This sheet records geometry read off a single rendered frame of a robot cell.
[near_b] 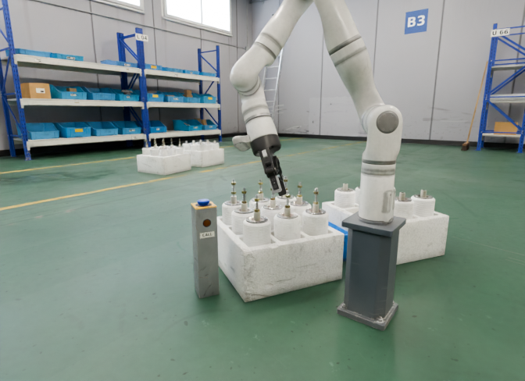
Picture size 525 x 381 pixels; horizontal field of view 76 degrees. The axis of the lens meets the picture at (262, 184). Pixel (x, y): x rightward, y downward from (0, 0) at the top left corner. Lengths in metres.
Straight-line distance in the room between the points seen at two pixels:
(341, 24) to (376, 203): 0.48
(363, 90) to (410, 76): 6.50
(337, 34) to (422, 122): 6.49
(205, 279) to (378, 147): 0.69
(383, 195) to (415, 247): 0.59
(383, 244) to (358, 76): 0.46
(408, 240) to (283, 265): 0.58
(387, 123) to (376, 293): 0.48
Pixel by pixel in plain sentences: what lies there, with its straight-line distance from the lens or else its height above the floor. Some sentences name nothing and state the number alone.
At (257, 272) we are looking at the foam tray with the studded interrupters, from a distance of 1.12.
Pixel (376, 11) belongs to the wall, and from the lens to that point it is 7.93.
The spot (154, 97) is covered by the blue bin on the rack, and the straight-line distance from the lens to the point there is 6.27.
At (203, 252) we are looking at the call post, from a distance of 1.13.
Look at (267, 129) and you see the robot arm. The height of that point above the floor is 0.57.
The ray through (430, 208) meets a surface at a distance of 1.59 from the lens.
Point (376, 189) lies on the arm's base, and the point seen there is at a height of 0.40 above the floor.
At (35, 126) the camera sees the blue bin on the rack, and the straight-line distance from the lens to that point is 5.90.
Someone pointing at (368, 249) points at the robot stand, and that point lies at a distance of 1.01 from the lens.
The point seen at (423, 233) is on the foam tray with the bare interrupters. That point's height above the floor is 0.12.
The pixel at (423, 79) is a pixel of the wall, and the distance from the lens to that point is 7.42.
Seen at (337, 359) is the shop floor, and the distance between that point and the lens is 0.97.
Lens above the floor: 0.61
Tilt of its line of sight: 12 degrees down
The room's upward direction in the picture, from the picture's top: straight up
